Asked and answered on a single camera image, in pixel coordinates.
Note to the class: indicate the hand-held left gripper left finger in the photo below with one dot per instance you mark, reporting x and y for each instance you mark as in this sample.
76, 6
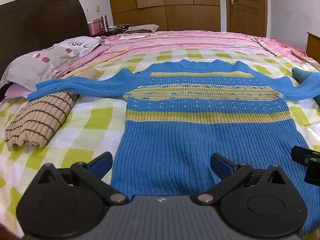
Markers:
100, 164

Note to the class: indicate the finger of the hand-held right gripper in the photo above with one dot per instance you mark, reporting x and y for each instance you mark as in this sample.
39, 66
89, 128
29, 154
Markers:
308, 156

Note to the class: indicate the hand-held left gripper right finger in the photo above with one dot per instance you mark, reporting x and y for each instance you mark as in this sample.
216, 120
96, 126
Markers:
220, 166

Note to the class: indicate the blue striped knit sweater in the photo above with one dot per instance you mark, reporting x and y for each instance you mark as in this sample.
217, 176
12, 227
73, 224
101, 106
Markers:
200, 120

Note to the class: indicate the beige brown-striped folded cloth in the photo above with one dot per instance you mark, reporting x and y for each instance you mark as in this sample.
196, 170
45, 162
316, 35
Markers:
40, 120

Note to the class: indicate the teal knit cloth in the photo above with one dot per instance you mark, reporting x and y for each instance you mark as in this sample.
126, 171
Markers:
303, 76

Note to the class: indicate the pink pillow sheet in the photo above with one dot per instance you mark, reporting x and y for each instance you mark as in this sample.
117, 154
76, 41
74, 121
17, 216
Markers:
82, 57

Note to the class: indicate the wooden side cabinet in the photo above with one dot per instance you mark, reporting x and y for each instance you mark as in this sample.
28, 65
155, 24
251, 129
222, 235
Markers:
313, 47

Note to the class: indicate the grey pillow with pink dots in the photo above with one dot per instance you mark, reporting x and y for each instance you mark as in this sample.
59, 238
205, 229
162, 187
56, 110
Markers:
42, 58

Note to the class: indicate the white flat book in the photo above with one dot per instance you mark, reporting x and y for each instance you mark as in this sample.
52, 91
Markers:
131, 36

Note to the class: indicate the pink striped quilt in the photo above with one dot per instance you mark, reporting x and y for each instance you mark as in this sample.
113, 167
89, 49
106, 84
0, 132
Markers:
187, 38

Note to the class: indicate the pink storage box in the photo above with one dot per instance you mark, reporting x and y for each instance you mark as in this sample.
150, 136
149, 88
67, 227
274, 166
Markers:
95, 27

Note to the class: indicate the steel thermos bottle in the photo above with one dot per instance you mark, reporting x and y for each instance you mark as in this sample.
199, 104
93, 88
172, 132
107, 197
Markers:
104, 23

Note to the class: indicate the grey brown crumpled cloth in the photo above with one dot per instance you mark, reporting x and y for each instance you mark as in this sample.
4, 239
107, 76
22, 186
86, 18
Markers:
141, 28

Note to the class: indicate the dark wooden headboard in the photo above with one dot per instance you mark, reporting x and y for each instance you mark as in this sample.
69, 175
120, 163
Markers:
37, 22

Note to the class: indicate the wooden door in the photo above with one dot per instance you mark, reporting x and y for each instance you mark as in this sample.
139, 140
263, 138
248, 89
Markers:
246, 6

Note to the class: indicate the wooden wardrobe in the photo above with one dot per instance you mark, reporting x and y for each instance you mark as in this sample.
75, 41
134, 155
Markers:
165, 2

